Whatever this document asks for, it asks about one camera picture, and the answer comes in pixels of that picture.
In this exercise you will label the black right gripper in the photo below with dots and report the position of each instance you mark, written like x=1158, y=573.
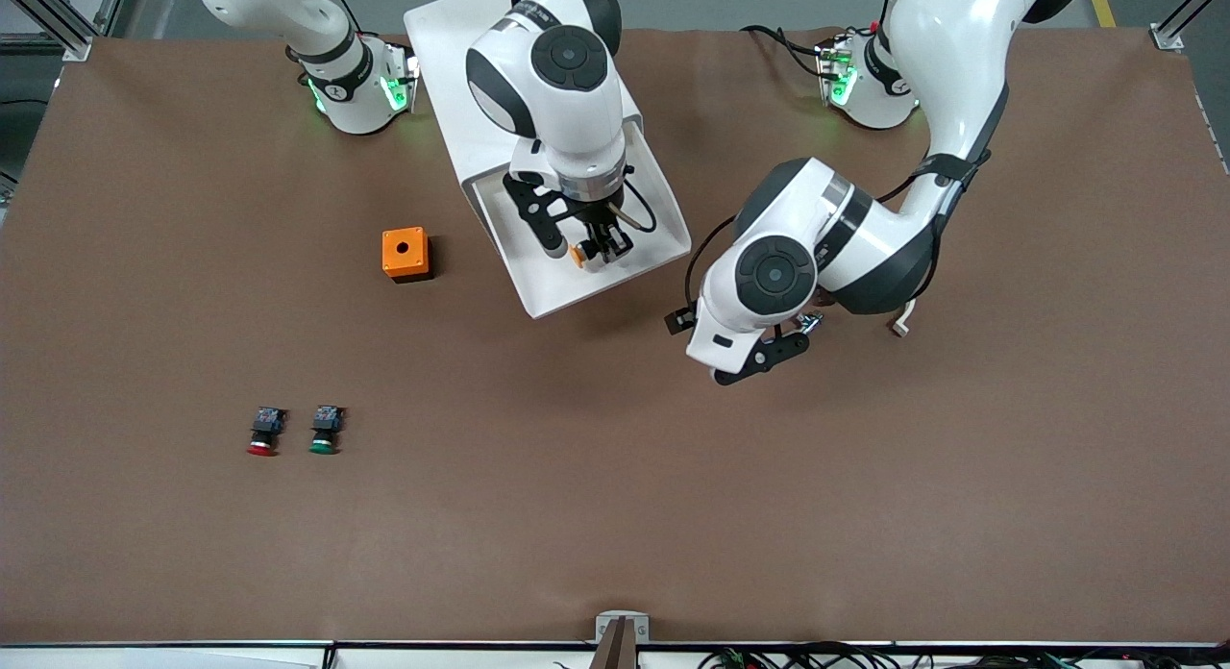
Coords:
x=598, y=215

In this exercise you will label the white plastic drawer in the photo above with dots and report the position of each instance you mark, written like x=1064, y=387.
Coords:
x=577, y=289

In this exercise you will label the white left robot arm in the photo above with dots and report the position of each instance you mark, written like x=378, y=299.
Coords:
x=951, y=54

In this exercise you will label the orange button box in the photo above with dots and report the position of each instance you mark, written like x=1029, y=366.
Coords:
x=404, y=251

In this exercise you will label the white drawer cabinet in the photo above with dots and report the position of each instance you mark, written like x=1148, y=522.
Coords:
x=461, y=63

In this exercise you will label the green push button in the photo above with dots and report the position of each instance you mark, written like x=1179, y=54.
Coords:
x=327, y=427

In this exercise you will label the red push button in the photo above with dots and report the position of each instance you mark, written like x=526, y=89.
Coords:
x=265, y=429

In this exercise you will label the small black connector block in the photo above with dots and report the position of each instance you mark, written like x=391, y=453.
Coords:
x=681, y=320

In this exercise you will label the small metal fitting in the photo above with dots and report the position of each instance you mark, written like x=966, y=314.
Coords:
x=813, y=321

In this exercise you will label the brown table mat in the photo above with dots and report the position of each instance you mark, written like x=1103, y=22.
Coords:
x=615, y=477

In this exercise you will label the white semicircular pipe clamp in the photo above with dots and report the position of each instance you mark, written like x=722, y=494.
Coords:
x=900, y=325

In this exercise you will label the grey metal bracket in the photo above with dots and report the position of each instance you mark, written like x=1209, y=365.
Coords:
x=622, y=626

